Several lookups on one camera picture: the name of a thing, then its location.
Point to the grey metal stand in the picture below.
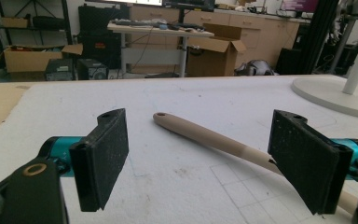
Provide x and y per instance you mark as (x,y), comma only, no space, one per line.
(343,40)

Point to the black hard case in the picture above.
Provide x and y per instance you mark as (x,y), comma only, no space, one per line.
(96,18)

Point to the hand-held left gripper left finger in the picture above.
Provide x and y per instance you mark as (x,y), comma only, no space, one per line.
(99,161)

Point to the monitor with purple screen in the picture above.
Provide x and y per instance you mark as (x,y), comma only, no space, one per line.
(300,4)

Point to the black crate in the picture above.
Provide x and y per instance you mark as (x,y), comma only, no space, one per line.
(352,59)

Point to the black equipment case, red label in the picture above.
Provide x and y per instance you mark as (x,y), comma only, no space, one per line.
(101,49)

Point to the black floor box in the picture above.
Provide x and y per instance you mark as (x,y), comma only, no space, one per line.
(287,62)

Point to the white round-based stand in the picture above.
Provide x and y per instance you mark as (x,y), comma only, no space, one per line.
(332,96)

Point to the open brown cardboard box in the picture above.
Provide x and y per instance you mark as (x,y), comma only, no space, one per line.
(211,59)

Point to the black keyboard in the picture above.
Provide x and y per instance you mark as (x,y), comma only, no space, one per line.
(130,22)

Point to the black metal shelf rack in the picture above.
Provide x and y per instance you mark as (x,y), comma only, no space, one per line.
(66,18)

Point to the dark monitor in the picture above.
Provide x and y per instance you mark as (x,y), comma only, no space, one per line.
(189,4)

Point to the black computer tower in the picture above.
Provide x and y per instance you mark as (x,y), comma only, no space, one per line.
(59,70)
(91,70)

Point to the black bag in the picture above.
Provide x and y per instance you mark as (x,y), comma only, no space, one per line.
(48,22)

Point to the white standing desk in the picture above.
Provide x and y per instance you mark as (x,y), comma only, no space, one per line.
(155,56)

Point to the small cardboard box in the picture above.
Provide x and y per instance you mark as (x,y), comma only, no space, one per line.
(14,22)

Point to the wide open cardboard box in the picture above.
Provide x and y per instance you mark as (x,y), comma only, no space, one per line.
(28,60)

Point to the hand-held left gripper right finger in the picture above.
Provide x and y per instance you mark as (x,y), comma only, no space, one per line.
(304,161)

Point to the black ribbed column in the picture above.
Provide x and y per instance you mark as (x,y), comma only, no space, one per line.
(318,34)

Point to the grey and black backpack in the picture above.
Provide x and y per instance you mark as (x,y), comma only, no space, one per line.
(254,68)

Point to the white foam table mat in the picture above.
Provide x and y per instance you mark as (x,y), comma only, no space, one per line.
(180,99)

